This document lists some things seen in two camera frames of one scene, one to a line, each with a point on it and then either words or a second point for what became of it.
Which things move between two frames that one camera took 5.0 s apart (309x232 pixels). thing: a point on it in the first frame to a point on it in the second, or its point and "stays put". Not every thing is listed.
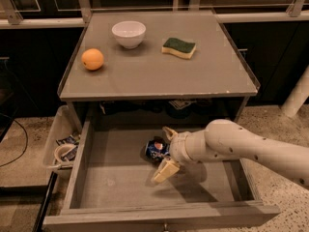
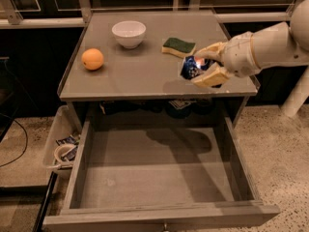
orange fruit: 92,59 stays put
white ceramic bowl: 128,33 stays put
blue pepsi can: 156,148 to 192,66
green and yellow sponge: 179,47 stays put
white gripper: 177,149 to 238,55
